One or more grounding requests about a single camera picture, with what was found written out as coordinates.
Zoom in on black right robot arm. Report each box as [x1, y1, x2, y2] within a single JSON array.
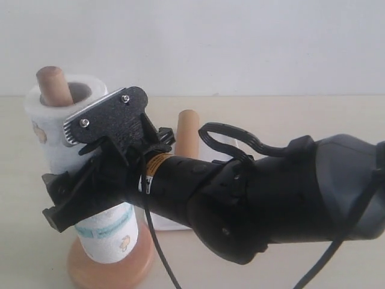
[[42, 134, 384, 264]]

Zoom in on printed paper towel roll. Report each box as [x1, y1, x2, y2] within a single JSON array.
[[24, 75, 138, 264]]

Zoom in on white rectangular plastic tray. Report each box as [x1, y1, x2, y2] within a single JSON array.
[[149, 134, 256, 232]]

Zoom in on brown cardboard tube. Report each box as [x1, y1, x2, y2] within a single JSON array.
[[174, 110, 200, 159]]

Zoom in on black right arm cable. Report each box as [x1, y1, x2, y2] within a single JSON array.
[[138, 122, 385, 289]]

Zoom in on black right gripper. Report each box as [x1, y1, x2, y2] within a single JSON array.
[[42, 143, 168, 232]]

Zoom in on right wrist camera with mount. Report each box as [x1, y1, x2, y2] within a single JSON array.
[[63, 86, 174, 157]]

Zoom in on wooden paper towel holder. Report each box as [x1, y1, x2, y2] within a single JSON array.
[[36, 66, 154, 288]]

